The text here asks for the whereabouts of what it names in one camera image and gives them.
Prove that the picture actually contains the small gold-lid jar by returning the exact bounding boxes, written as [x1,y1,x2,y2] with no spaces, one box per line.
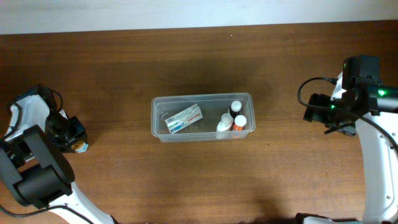
[70,139,88,153]

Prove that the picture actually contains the orange tube white cap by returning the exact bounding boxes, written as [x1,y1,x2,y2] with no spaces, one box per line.
[233,115,247,131]

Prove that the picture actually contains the dark bottle white cap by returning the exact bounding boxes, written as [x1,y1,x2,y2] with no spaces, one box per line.
[228,100,243,119]

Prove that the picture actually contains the white spray bottle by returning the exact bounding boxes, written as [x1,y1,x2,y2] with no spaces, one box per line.
[216,113,233,139]

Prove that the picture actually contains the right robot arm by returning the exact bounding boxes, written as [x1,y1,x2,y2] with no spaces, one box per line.
[299,55,397,223]

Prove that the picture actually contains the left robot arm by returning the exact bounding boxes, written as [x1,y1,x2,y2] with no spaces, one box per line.
[1,84,117,223]

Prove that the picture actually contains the clear plastic container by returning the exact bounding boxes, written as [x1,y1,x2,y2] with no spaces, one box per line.
[150,92,256,143]

